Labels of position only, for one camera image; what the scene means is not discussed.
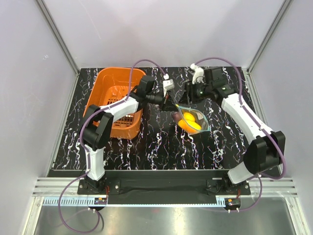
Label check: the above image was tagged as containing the clear zip top bag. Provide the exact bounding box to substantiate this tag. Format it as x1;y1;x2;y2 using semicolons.
172;104;211;135

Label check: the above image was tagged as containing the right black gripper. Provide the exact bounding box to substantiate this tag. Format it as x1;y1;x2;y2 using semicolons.
179;80;212;106

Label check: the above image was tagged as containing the orange carrot piece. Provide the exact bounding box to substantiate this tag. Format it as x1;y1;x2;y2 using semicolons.
178;119;201;134

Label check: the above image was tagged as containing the right connector box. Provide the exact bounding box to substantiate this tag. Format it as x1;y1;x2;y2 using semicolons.
225;198;241;210

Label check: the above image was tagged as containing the aluminium frame rail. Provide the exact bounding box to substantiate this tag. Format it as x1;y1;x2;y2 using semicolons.
32;177;297;197

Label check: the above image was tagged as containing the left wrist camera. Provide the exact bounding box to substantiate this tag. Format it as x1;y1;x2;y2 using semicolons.
138;75;176;96

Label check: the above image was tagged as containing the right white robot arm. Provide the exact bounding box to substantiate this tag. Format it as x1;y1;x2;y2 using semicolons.
179;82;286;194

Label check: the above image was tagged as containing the connector box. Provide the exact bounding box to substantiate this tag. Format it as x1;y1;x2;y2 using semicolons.
225;198;241;210
94;195;108;205

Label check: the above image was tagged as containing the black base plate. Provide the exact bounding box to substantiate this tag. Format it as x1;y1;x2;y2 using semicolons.
78;169;251;196

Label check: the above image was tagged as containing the yellow lemon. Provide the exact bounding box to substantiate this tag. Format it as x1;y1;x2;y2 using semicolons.
183;112;195;122

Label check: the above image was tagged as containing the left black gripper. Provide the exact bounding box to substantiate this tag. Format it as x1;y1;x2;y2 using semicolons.
146;88;179;113

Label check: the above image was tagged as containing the left connector box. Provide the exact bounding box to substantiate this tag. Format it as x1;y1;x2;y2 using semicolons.
94;195;108;205

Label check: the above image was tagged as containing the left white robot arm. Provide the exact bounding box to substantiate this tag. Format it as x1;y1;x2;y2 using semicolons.
80;86;178;194

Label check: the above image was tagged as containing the dark red plum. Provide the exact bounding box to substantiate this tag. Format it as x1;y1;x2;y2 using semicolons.
171;112;182;122

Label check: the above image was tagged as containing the orange plastic basket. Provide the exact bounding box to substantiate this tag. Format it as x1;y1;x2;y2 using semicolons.
83;67;147;140

